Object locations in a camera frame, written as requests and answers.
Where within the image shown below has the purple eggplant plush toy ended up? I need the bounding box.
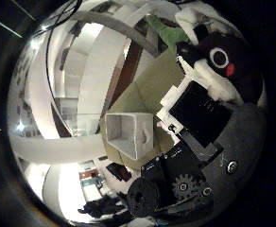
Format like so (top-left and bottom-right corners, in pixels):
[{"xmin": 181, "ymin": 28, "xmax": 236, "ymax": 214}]
[{"xmin": 146, "ymin": 13, "xmax": 266, "ymax": 106}]

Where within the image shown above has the grey plastic basket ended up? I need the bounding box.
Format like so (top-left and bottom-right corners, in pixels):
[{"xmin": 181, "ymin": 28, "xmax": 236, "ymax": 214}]
[{"xmin": 104, "ymin": 112, "xmax": 155, "ymax": 162}]

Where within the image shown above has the person in dark clothes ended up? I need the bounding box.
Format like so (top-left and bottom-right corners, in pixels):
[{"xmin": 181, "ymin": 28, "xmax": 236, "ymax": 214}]
[{"xmin": 77, "ymin": 194, "xmax": 127, "ymax": 219}]

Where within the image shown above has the black cable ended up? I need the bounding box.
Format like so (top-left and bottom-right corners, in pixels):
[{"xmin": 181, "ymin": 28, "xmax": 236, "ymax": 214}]
[{"xmin": 33, "ymin": 0, "xmax": 83, "ymax": 136}]

